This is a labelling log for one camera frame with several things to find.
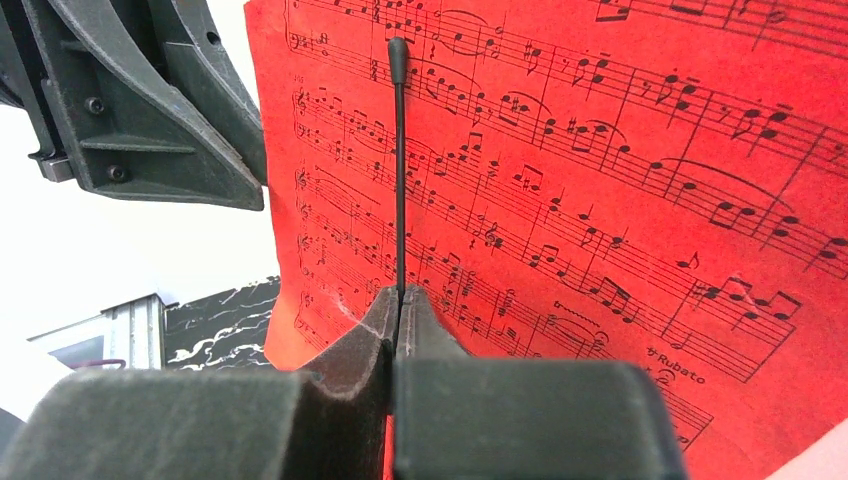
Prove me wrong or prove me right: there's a pink tripod music stand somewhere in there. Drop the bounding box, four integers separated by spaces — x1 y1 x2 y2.
386 36 848 480

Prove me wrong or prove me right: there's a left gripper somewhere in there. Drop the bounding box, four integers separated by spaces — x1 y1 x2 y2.
1 0 267 211

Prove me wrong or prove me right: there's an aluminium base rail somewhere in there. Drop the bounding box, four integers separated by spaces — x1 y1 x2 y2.
29 294 164 370

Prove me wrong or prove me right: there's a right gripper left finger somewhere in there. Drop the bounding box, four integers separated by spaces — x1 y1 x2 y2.
1 287 399 479

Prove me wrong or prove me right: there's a red sheet music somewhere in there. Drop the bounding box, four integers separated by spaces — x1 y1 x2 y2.
245 1 847 479

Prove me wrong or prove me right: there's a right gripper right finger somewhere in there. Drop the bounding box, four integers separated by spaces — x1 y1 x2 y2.
392 285 688 479

